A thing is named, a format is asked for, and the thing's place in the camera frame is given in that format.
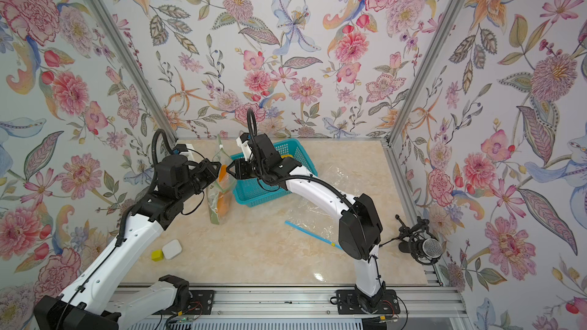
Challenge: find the clear blue-zipper bag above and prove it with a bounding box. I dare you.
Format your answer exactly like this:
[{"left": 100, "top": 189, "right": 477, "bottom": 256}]
[{"left": 285, "top": 166, "right": 360, "bottom": 248}]

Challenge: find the yellow green cube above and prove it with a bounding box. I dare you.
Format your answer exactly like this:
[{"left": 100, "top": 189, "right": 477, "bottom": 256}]
[{"left": 151, "top": 250, "right": 165, "bottom": 262}]

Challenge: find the teal plastic basket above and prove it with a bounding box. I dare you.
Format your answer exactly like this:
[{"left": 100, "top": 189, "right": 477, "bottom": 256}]
[{"left": 227, "top": 134, "right": 317, "bottom": 208}]

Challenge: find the black microphone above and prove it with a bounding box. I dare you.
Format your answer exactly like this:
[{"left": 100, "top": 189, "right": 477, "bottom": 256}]
[{"left": 379, "top": 215, "right": 443, "bottom": 266}]

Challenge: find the right corner aluminium post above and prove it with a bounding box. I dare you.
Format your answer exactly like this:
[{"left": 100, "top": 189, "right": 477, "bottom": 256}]
[{"left": 384, "top": 0, "right": 466, "bottom": 148}]

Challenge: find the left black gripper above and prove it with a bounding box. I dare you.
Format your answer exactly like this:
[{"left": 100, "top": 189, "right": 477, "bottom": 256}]
[{"left": 176, "top": 158, "right": 224, "bottom": 203}]

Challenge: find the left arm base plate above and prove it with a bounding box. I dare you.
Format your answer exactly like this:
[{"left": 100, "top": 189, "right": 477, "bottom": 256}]
[{"left": 154, "top": 290, "right": 216, "bottom": 316}]

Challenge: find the large orange mango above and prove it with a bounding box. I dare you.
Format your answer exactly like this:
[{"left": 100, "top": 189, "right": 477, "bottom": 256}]
[{"left": 216, "top": 165, "right": 232, "bottom": 220}]

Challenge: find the corner aluminium post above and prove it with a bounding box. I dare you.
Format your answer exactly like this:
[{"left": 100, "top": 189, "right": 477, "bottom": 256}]
[
  {"left": 87, "top": 0, "right": 178, "bottom": 144},
  {"left": 384, "top": 0, "right": 466, "bottom": 148}
]

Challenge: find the white square box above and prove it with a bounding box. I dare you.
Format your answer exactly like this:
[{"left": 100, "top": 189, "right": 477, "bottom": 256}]
[{"left": 161, "top": 239, "right": 183, "bottom": 260}]

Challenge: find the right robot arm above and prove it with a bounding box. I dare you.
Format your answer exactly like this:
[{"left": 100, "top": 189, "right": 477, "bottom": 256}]
[{"left": 227, "top": 133, "right": 385, "bottom": 313}]

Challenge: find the aluminium front rail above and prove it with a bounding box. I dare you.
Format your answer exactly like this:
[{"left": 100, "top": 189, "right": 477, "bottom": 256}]
[{"left": 72, "top": 286, "right": 473, "bottom": 330}]

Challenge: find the green printed zip-top bag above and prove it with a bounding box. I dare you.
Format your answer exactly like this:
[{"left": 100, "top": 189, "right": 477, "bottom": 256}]
[{"left": 206, "top": 134, "right": 236, "bottom": 226}]

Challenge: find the left corner aluminium post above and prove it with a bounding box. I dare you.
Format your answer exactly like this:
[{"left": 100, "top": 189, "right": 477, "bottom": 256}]
[{"left": 87, "top": 0, "right": 178, "bottom": 144}]

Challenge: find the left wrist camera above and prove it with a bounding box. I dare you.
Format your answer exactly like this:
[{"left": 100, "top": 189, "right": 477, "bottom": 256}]
[{"left": 173, "top": 144, "right": 193, "bottom": 156}]

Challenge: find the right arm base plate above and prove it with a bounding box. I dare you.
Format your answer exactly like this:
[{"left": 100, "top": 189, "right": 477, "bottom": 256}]
[{"left": 330, "top": 289, "right": 401, "bottom": 316}]

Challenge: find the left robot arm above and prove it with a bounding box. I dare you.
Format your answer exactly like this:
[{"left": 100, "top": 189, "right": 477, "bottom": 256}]
[{"left": 34, "top": 154, "right": 222, "bottom": 329}]

